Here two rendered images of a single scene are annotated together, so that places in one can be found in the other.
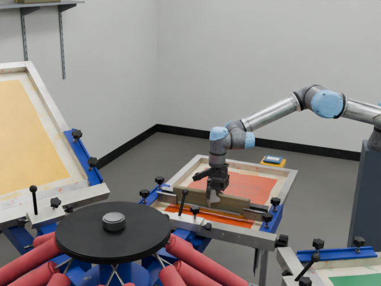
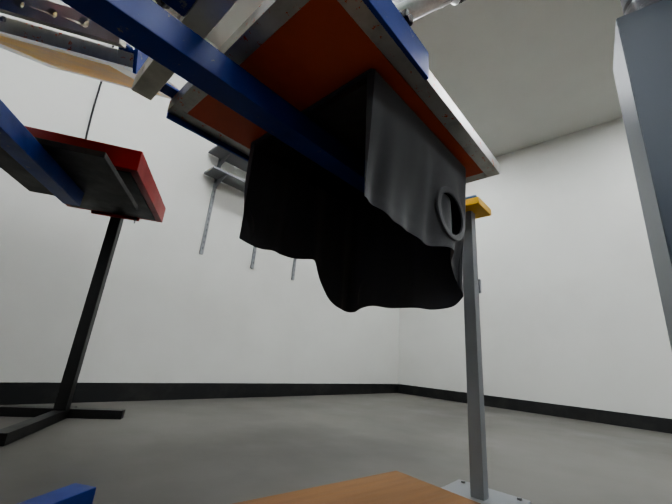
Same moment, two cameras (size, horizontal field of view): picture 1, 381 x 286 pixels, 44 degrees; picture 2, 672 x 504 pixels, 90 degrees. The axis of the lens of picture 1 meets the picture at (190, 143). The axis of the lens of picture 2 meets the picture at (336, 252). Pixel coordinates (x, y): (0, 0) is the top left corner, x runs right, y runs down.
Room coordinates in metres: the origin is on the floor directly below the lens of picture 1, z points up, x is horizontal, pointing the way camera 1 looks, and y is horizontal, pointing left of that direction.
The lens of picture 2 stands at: (1.35, -0.49, 0.37)
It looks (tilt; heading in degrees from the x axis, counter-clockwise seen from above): 17 degrees up; 23
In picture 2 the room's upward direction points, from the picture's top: 5 degrees clockwise
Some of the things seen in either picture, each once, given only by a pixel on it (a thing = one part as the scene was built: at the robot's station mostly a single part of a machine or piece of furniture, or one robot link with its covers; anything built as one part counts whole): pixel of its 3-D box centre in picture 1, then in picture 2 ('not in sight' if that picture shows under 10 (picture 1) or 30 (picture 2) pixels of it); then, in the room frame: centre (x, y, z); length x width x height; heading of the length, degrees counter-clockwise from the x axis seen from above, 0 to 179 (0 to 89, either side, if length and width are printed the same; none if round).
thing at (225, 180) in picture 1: (217, 175); not in sight; (1.92, -0.12, 1.15); 0.09 x 0.08 x 0.12; 69
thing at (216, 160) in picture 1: (217, 157); not in sight; (1.93, -0.12, 1.23); 0.08 x 0.08 x 0.05
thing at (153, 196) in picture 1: (152, 201); (223, 132); (2.01, 0.17, 0.97); 0.30 x 0.05 x 0.07; 159
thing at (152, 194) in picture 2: not in sight; (100, 182); (2.25, 1.10, 1.06); 0.61 x 0.46 x 0.12; 39
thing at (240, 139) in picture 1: (240, 139); not in sight; (1.96, -0.21, 1.30); 0.11 x 0.11 x 0.08; 10
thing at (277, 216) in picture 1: (270, 224); (378, 19); (1.81, -0.35, 0.97); 0.30 x 0.05 x 0.07; 159
